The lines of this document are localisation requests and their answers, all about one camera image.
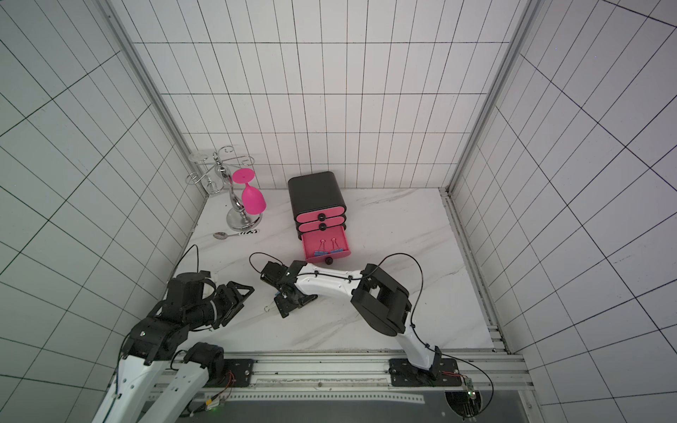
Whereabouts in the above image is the chrome glass rack stand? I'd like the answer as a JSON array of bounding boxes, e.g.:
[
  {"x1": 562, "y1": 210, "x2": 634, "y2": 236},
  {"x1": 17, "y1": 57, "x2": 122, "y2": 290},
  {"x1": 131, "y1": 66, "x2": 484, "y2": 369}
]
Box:
[{"x1": 214, "y1": 145, "x2": 263, "y2": 233}]

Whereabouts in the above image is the metal spoon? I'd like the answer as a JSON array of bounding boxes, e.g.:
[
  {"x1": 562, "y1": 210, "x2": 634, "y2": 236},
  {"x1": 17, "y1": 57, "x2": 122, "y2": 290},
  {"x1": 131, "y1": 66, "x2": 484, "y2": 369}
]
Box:
[{"x1": 213, "y1": 232, "x2": 240, "y2": 241}]

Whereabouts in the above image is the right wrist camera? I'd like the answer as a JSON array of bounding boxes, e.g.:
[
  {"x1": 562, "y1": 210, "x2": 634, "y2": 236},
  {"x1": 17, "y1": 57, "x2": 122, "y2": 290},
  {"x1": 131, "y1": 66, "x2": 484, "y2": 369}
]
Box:
[{"x1": 260, "y1": 261, "x2": 287, "y2": 290}]

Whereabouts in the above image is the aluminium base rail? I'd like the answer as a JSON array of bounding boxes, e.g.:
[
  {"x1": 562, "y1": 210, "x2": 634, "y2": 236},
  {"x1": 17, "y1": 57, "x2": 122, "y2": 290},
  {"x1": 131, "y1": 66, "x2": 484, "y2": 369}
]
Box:
[{"x1": 193, "y1": 349, "x2": 535, "y2": 405}]

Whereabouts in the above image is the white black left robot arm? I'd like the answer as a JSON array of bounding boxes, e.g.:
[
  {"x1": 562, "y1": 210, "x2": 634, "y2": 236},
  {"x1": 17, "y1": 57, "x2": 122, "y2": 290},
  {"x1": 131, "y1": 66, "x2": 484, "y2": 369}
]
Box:
[{"x1": 93, "y1": 271, "x2": 255, "y2": 422}]

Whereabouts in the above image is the magenta plastic wine glass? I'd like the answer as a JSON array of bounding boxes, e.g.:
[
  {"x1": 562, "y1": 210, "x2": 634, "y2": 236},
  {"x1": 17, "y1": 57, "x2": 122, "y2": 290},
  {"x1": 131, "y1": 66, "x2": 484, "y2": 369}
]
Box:
[{"x1": 232, "y1": 168, "x2": 267, "y2": 215}]

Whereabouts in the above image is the pink top drawer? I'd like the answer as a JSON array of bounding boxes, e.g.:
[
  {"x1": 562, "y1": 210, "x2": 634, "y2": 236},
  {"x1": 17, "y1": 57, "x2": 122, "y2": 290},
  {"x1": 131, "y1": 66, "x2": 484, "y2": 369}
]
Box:
[{"x1": 295, "y1": 206, "x2": 346, "y2": 224}]

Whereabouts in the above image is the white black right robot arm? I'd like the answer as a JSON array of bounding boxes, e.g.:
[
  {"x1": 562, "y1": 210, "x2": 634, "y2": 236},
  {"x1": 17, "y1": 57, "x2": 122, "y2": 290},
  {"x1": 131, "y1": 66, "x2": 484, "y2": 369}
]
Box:
[{"x1": 260, "y1": 261, "x2": 442, "y2": 382}]

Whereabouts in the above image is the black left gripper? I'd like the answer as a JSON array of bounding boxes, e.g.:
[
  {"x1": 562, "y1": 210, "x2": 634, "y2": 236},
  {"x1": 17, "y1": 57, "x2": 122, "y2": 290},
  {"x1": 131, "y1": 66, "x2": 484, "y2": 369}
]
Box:
[{"x1": 185, "y1": 281, "x2": 256, "y2": 331}]

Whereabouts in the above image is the black drawer cabinet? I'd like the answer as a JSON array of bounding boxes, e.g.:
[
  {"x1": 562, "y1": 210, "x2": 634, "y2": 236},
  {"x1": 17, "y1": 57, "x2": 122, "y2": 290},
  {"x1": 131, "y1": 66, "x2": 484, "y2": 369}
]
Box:
[{"x1": 287, "y1": 171, "x2": 347, "y2": 237}]

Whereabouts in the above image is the pink bottom drawer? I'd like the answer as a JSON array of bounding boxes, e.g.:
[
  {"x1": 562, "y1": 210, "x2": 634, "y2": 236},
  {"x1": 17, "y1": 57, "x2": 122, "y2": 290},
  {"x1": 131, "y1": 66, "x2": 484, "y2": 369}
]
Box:
[{"x1": 301, "y1": 227, "x2": 351, "y2": 264}]

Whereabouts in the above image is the pink drawer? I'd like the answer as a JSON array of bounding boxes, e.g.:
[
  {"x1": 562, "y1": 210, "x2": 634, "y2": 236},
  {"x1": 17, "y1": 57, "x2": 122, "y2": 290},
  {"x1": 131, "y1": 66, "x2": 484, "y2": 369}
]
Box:
[
  {"x1": 295, "y1": 206, "x2": 346, "y2": 224},
  {"x1": 296, "y1": 216, "x2": 346, "y2": 234},
  {"x1": 301, "y1": 227, "x2": 351, "y2": 264}
]

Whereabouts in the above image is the clear wine glass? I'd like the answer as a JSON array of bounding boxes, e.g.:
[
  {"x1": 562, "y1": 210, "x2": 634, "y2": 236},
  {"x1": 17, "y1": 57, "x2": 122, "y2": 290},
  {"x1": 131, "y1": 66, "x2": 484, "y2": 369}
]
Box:
[{"x1": 185, "y1": 151, "x2": 225, "y2": 196}]

